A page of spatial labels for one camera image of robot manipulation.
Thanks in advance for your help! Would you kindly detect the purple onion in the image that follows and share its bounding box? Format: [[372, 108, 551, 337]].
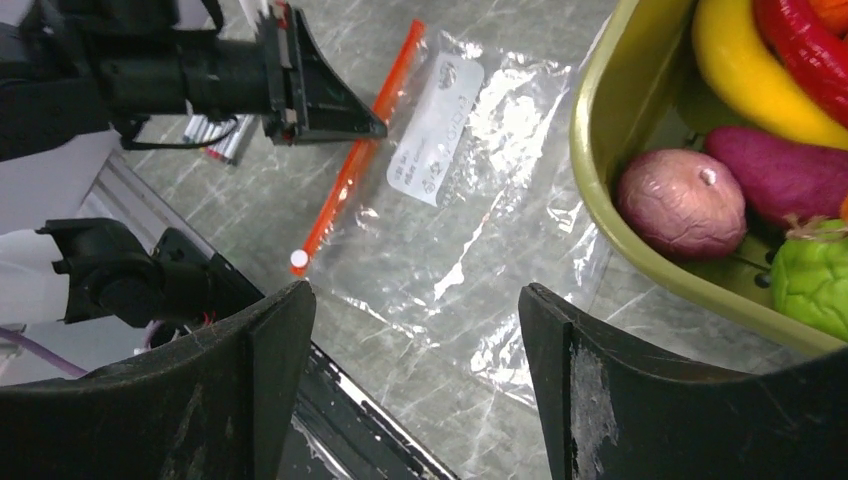
[[615, 149, 747, 260]]

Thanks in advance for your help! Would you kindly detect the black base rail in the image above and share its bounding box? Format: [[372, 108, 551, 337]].
[[277, 344, 458, 479]]

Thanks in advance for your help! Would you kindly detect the clear zip top bag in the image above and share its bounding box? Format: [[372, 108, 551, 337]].
[[305, 29, 609, 405]]

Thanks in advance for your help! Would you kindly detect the olive green plastic bin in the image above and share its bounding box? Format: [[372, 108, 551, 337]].
[[568, 0, 848, 359]]

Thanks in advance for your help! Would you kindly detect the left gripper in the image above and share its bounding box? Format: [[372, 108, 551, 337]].
[[1, 1, 388, 161]]

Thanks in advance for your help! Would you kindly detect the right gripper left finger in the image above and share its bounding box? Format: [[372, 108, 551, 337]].
[[1, 281, 316, 479]]

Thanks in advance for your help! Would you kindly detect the red chili pepper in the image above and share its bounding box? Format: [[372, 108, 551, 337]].
[[753, 1, 847, 126]]

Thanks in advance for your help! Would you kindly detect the green cabbage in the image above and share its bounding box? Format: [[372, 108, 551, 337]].
[[770, 219, 847, 341]]

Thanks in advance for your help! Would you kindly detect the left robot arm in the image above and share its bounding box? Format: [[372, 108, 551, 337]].
[[1, 1, 387, 328]]

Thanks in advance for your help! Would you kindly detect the colored marker pack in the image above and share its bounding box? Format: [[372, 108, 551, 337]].
[[182, 114, 257, 166]]

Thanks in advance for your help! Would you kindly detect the purple sweet potato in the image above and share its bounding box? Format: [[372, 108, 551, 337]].
[[703, 126, 847, 229]]

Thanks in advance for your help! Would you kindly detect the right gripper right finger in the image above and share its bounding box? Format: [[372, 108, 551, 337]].
[[518, 283, 847, 479]]

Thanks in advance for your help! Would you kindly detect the yellow banana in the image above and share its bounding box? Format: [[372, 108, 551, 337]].
[[692, 1, 847, 150]]

